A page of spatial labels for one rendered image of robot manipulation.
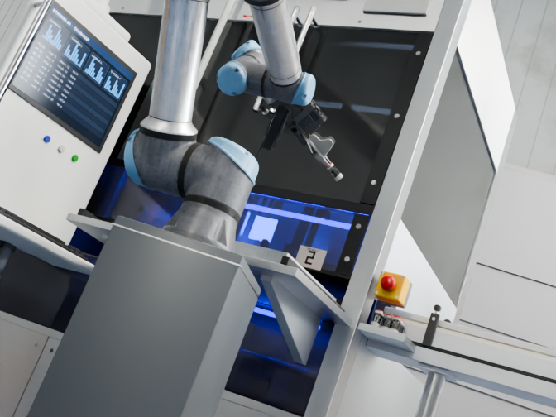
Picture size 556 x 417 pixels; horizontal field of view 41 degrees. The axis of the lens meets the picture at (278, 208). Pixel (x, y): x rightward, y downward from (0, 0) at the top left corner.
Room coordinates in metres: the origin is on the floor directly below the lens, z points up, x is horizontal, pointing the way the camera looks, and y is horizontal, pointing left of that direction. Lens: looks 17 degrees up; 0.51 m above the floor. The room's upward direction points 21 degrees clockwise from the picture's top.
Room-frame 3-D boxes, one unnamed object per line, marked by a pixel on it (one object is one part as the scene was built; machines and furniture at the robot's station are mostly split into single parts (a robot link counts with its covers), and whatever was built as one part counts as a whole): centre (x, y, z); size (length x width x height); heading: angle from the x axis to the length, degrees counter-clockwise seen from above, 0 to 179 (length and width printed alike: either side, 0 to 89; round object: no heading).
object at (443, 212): (2.38, -0.54, 1.51); 0.85 x 0.01 x 0.59; 150
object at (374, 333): (1.97, -0.40, 0.87); 0.14 x 0.13 x 0.02; 150
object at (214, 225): (1.42, 0.12, 0.84); 0.15 x 0.15 x 0.10
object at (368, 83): (2.10, -0.07, 1.51); 0.43 x 0.01 x 0.59; 60
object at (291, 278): (1.99, 0.09, 0.87); 0.70 x 0.48 x 0.02; 60
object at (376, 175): (1.99, -0.23, 1.40); 0.05 x 0.01 x 0.80; 60
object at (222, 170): (1.42, 0.13, 0.96); 0.13 x 0.12 x 0.14; 72
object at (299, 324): (1.86, -0.12, 0.80); 0.34 x 0.03 x 0.13; 150
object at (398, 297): (1.94, -0.36, 1.00); 0.08 x 0.07 x 0.07; 150
